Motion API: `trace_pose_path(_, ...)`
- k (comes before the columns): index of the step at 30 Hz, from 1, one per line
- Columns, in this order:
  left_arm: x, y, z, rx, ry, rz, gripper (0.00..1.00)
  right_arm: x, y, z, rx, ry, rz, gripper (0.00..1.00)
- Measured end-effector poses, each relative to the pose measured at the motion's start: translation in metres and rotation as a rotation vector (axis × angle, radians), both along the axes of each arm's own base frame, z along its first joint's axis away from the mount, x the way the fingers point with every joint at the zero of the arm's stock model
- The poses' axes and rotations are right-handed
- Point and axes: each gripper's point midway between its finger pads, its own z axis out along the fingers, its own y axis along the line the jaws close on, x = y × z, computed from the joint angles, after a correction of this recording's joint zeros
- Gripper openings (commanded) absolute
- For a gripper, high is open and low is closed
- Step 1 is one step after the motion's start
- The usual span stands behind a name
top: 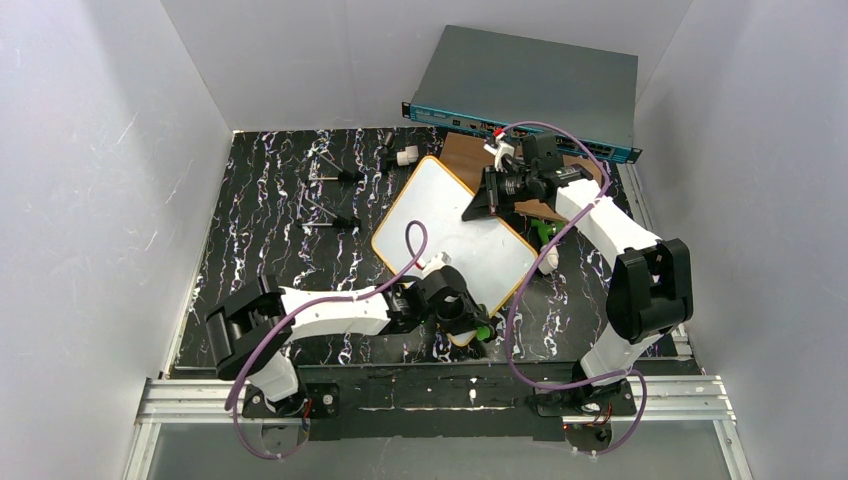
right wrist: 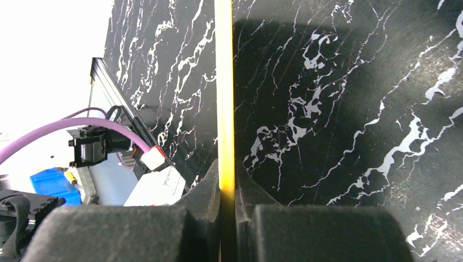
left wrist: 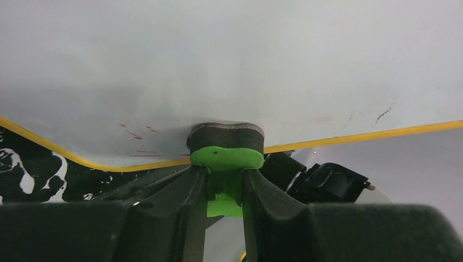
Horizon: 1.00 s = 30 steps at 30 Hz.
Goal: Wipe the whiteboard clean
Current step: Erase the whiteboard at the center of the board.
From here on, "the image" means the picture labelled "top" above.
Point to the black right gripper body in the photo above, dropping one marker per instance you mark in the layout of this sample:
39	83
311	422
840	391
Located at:
494	192

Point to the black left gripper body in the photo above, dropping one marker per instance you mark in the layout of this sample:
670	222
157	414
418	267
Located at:
474	315

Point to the green black whiteboard eraser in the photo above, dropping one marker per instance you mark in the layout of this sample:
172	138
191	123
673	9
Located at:
485	333

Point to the orange framed whiteboard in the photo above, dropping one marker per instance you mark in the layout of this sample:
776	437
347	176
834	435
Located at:
425	219

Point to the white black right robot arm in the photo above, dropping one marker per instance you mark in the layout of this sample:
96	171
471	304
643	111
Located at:
650	291

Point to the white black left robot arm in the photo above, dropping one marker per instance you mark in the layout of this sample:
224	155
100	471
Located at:
248	329

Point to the white pipe elbow fitting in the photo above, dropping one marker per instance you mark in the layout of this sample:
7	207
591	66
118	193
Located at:
549	262

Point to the brown wooden board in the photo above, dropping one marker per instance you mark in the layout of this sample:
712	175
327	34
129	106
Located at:
457	156

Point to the white black pipe fitting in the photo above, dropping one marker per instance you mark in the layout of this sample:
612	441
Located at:
387	157

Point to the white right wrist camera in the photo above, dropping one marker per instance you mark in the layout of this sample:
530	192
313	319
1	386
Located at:
501	149

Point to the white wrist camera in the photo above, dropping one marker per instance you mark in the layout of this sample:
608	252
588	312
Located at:
437	262
501	149

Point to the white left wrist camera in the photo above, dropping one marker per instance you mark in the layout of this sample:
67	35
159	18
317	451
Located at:
437	262

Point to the teal network switch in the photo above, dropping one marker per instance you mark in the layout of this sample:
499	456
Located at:
478	81

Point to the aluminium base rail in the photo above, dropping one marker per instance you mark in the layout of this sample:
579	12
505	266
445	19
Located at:
416	425

